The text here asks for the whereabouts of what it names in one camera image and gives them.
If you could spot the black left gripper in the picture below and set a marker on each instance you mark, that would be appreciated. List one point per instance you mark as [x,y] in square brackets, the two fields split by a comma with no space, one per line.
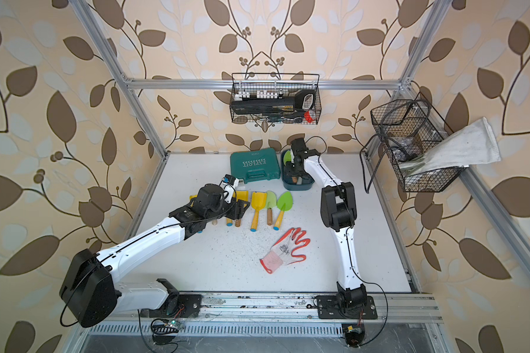
[239,209]

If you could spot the black wire basket back wall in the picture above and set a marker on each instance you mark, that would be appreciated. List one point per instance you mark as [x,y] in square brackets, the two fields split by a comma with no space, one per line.
[252,82]

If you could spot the green trowel yellow handle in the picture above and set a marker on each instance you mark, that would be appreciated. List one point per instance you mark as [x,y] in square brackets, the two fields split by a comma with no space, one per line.
[284,204]

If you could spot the black wire basket wall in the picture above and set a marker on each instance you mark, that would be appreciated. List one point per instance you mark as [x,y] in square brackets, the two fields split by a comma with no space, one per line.
[406,133]
[252,82]

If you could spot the blue plastic storage box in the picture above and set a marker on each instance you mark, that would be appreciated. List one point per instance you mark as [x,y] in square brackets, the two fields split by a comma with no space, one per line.
[302,185]

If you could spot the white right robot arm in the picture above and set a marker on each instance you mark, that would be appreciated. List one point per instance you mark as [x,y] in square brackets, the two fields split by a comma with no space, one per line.
[338,214]

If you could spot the green plastic tool case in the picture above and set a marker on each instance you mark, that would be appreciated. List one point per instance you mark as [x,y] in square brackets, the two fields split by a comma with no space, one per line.
[255,166]

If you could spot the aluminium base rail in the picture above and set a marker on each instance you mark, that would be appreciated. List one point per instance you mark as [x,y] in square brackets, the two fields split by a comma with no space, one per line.
[275,315]

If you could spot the black wire basket right wall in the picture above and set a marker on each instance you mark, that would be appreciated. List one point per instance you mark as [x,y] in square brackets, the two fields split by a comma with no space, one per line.
[406,133]

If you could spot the red white work glove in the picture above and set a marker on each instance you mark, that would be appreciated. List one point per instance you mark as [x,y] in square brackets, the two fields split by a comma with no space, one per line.
[284,251]

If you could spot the grey cloth bag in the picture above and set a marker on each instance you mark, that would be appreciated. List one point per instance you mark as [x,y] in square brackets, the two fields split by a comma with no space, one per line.
[475,144]

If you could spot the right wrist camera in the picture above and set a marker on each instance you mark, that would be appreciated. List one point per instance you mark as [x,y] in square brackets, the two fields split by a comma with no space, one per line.
[300,151]

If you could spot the light green shovel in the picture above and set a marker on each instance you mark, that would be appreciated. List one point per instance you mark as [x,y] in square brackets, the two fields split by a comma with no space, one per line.
[271,201]

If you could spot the black handsaw in basket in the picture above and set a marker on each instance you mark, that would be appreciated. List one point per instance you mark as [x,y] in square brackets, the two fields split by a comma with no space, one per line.
[273,103]

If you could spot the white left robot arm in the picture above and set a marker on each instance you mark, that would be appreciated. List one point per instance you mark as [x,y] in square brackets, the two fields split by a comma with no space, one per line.
[92,289]

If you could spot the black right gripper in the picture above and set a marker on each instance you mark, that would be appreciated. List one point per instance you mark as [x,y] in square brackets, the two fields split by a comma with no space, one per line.
[289,170]

